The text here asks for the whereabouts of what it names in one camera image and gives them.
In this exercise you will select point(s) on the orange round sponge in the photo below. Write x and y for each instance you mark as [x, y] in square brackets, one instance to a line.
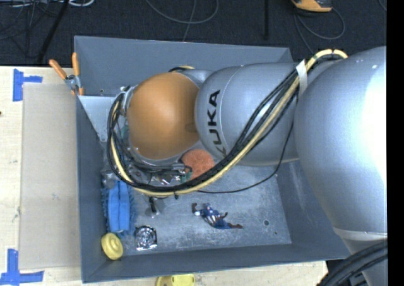
[199, 162]

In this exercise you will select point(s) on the blue fluffy cloth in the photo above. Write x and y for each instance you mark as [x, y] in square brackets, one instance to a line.
[118, 212]

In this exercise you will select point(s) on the shiny silver square packet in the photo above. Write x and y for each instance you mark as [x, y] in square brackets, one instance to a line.
[146, 238]

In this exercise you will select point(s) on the blue toy figure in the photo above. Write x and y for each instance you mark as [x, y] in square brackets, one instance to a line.
[216, 217]

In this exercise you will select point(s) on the yellow round toy wheel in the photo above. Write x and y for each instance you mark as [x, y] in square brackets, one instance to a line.
[111, 246]

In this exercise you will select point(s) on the grey metal bin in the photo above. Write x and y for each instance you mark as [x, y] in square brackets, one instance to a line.
[240, 240]

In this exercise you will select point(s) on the pale flat board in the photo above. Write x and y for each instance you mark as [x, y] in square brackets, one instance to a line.
[47, 168]

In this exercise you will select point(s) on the black cylinder on white bracket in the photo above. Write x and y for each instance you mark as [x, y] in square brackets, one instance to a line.
[152, 205]

